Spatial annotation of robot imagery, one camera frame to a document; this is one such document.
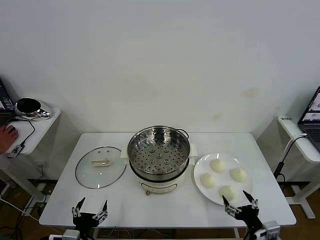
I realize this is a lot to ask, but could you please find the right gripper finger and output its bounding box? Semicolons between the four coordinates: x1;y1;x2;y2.
221;194;242;215
242;189;259;210

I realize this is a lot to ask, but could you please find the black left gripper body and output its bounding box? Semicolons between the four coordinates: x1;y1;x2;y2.
72;211;105;230

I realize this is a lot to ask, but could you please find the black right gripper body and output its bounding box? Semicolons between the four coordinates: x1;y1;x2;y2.
234;203;262;226

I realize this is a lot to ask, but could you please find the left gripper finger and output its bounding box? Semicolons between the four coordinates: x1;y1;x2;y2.
71;196;87;218
92;199;109;221

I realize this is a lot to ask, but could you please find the white steamed baozi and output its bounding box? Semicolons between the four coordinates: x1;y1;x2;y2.
229;167;248;183
199;173;216;189
218;184;237;203
209;159;226;173

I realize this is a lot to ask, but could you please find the stainless steel steamer basket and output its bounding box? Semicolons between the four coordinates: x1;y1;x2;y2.
120;124;199;180

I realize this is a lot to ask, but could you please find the person's bare hand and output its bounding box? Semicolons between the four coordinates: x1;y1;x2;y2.
0;124;20;155

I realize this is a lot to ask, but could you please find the round white plate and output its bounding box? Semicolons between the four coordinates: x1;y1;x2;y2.
193;152;255;207

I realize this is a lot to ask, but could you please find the round glass pot lid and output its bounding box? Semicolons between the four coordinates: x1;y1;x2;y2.
74;146;127;190

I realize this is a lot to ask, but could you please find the cream electric cooker pot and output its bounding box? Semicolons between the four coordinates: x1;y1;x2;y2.
121;149;196;196

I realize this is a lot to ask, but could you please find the small grey usb hub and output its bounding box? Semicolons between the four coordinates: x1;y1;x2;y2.
6;144;26;159

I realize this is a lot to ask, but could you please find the white side desk with chrome device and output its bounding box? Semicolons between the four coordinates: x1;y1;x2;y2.
0;107;82;203

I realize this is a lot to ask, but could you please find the grey laptop with pink screen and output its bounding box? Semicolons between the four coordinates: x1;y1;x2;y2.
297;86;320;153

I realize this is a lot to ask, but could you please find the shiny chrome rounded device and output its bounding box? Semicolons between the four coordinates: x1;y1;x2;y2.
14;97;53;122

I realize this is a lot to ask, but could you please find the black laptop with dark screen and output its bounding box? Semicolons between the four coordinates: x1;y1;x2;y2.
0;77;16;127

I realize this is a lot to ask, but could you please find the black cable with adapter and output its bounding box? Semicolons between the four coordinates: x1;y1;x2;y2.
273;136;305;183

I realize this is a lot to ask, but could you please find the white floor cable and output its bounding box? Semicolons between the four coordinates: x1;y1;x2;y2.
0;198;41;221

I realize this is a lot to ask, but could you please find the white laptop cable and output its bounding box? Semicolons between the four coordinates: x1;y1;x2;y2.
284;133;308;161

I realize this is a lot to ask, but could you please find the black cooker power cord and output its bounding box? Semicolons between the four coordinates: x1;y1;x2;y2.
176;128;190;139

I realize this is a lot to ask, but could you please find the thin black desk cable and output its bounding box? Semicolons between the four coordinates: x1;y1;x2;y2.
11;116;36;148

